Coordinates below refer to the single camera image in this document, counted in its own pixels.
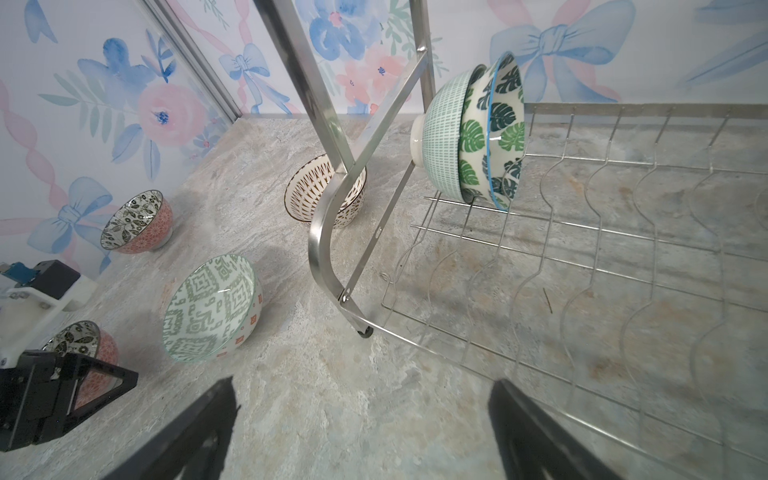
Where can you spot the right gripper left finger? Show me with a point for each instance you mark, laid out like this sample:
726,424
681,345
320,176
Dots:
194,445

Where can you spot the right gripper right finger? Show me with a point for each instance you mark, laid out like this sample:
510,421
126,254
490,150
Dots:
532,445

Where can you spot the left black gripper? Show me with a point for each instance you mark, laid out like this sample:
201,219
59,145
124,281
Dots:
36,399

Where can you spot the stainless steel dish rack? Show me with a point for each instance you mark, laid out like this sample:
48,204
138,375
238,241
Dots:
623,293

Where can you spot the green monstera leaf bowl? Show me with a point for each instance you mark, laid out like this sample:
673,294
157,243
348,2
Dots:
492,134

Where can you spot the pale green grid bowl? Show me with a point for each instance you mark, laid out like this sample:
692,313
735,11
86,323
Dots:
434,138

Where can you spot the green geometric pattern bowl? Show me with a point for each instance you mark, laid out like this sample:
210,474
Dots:
214,311

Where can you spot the maroon patterned white bowl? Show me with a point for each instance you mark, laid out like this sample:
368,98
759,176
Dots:
305,188

